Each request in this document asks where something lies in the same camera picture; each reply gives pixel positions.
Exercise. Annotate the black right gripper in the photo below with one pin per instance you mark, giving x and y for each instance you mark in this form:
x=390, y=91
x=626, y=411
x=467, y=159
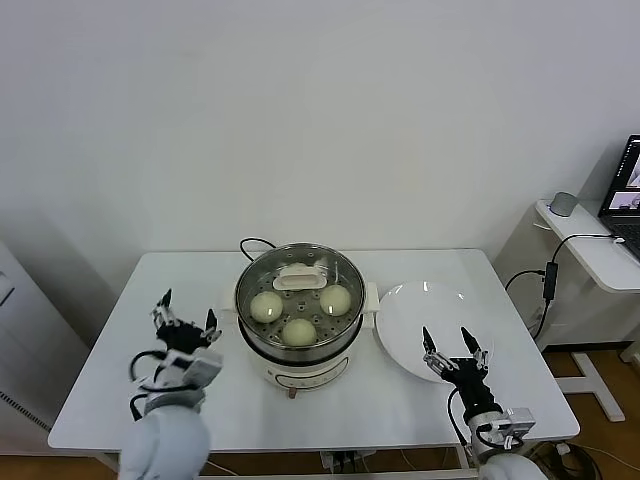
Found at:
x=470, y=382

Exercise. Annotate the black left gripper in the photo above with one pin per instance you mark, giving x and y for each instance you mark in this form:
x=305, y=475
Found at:
x=181, y=339

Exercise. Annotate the glass pot lid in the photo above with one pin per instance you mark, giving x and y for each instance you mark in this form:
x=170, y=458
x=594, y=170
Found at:
x=300, y=280

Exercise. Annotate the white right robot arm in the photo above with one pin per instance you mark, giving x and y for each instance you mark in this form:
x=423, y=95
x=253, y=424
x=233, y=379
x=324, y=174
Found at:
x=505, y=462

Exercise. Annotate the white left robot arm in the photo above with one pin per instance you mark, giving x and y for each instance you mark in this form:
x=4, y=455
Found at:
x=167, y=425

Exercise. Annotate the perforated steel steamer basket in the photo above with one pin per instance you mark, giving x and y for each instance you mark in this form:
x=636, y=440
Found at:
x=300, y=345

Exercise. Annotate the white round plate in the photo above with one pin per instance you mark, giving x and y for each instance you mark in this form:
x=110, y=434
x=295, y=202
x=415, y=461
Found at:
x=400, y=325

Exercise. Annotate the white power strip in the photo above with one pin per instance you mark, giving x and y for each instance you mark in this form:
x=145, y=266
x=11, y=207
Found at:
x=345, y=459

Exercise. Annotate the white floor appliance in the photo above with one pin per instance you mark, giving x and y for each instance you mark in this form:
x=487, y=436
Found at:
x=30, y=340

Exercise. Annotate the white side desk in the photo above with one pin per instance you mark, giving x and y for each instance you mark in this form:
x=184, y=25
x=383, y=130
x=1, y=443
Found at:
x=600, y=265

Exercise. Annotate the open dark laptop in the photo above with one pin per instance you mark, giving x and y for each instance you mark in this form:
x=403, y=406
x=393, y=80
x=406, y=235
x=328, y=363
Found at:
x=625, y=200

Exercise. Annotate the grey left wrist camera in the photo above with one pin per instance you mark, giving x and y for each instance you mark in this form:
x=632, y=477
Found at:
x=202, y=370

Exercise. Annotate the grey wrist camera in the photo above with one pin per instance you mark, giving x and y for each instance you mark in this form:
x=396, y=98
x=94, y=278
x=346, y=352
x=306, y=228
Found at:
x=202, y=370
x=515, y=422

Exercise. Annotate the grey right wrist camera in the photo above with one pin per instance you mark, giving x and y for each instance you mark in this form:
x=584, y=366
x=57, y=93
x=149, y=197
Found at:
x=515, y=422

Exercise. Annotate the white table frame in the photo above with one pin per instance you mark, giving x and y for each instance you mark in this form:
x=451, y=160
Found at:
x=463, y=457

